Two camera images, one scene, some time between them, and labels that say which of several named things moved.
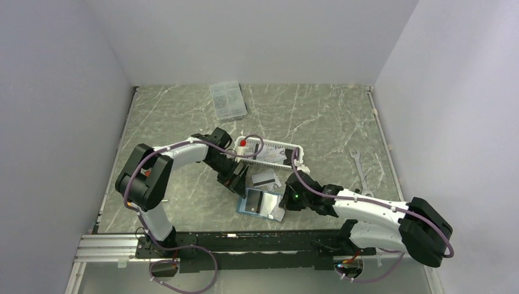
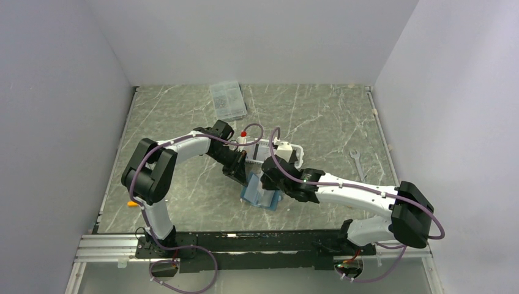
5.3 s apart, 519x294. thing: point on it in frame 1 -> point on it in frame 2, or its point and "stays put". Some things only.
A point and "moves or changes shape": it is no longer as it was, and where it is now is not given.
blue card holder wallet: [261, 203] moves or changes shape
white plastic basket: [258, 151] stays put
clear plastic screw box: [229, 101] stays put
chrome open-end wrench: [365, 191] stays put
